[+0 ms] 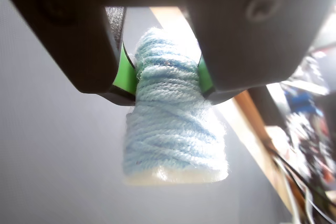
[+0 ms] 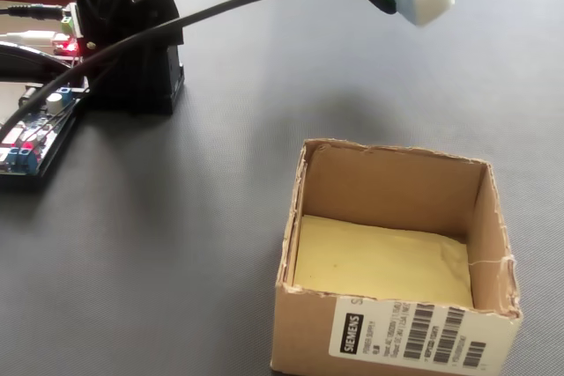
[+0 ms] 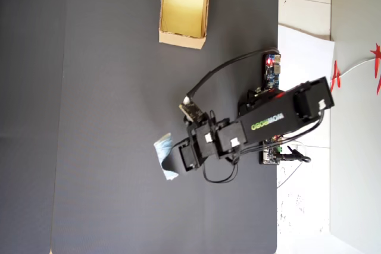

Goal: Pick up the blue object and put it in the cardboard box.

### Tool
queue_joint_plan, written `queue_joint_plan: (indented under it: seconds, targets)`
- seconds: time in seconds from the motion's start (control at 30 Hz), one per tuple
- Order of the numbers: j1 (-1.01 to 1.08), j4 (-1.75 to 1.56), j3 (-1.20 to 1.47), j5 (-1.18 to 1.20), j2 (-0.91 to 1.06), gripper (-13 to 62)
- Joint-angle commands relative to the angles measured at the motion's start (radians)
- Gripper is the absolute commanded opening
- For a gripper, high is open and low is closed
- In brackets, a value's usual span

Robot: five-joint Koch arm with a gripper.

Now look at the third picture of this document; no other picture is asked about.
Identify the open cardboard box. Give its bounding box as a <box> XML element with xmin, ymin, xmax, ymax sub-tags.
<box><xmin>158</xmin><ymin>0</ymin><xmax>212</xmax><ymax>51</ymax></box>

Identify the white paper sheet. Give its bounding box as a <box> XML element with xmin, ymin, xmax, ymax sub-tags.
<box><xmin>276</xmin><ymin>24</ymin><xmax>336</xmax><ymax>148</ymax></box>

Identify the dark textured mat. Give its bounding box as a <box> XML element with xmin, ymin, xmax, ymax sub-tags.
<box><xmin>0</xmin><ymin>0</ymin><xmax>65</xmax><ymax>254</ymax></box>
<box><xmin>50</xmin><ymin>0</ymin><xmax>280</xmax><ymax>254</ymax></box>

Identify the black camera usb cable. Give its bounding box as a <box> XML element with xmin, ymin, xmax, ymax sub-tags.
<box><xmin>183</xmin><ymin>47</ymin><xmax>280</xmax><ymax>105</ymax></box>

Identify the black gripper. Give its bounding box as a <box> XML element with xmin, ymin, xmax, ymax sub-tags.
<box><xmin>161</xmin><ymin>119</ymin><xmax>221</xmax><ymax>174</ymax></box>

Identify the grey sheet with red marks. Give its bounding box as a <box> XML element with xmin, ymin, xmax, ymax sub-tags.
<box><xmin>329</xmin><ymin>39</ymin><xmax>381</xmax><ymax>254</ymax></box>

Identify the blue control board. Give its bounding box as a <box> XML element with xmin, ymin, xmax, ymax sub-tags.
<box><xmin>261</xmin><ymin>53</ymin><xmax>283</xmax><ymax>91</ymax></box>

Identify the camera circuit board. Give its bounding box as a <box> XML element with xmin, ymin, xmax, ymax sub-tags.
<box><xmin>178</xmin><ymin>101</ymin><xmax>207</xmax><ymax>123</ymax></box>

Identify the white cable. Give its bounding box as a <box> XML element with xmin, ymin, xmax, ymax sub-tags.
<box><xmin>339</xmin><ymin>57</ymin><xmax>381</xmax><ymax>78</ymax></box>

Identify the small motor driver board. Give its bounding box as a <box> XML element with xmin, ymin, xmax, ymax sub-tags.
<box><xmin>258</xmin><ymin>136</ymin><xmax>288</xmax><ymax>165</ymax></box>

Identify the light blue yarn block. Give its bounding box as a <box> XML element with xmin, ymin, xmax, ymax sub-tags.
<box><xmin>153</xmin><ymin>132</ymin><xmax>179</xmax><ymax>181</ymax></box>

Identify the black barrel power plug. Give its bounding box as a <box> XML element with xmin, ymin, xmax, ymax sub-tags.
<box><xmin>275</xmin><ymin>150</ymin><xmax>313</xmax><ymax>165</ymax></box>

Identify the yellow sheet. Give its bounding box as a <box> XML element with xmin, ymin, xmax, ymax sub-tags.
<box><xmin>163</xmin><ymin>0</ymin><xmax>206</xmax><ymax>38</ymax></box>

